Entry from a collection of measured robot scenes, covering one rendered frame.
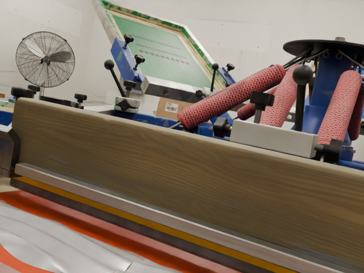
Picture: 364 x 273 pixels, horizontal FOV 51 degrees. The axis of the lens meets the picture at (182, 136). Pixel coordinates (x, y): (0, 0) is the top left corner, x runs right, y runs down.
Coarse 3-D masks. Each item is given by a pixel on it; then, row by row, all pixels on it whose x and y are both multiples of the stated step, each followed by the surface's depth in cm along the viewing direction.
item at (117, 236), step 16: (0, 192) 41; (16, 192) 42; (32, 208) 38; (48, 208) 39; (64, 208) 40; (64, 224) 35; (80, 224) 36; (96, 224) 37; (112, 224) 38; (112, 240) 34; (128, 240) 34; (144, 240) 35; (0, 256) 27; (144, 256) 32; (160, 256) 32; (0, 272) 25; (16, 272) 25; (32, 272) 25; (48, 272) 26
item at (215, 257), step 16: (32, 192) 41; (48, 192) 40; (80, 208) 38; (96, 208) 37; (128, 224) 35; (160, 240) 34; (176, 240) 33; (208, 256) 32; (224, 256) 31; (256, 272) 30; (272, 272) 29
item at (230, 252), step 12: (24, 180) 41; (60, 192) 39; (96, 204) 37; (120, 216) 35; (132, 216) 35; (156, 228) 34; (168, 228) 33; (192, 240) 32; (204, 240) 32; (228, 252) 31; (240, 252) 30; (264, 264) 29
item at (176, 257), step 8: (176, 248) 35; (168, 256) 32; (176, 256) 33; (184, 256) 33; (192, 256) 33; (160, 264) 30; (168, 264) 31; (176, 264) 31; (184, 264) 31; (192, 264) 32; (200, 264) 32; (208, 264) 32; (216, 264) 33; (184, 272) 30; (192, 272) 30; (200, 272) 30; (208, 272) 31; (216, 272) 31; (224, 272) 31; (232, 272) 32; (240, 272) 32
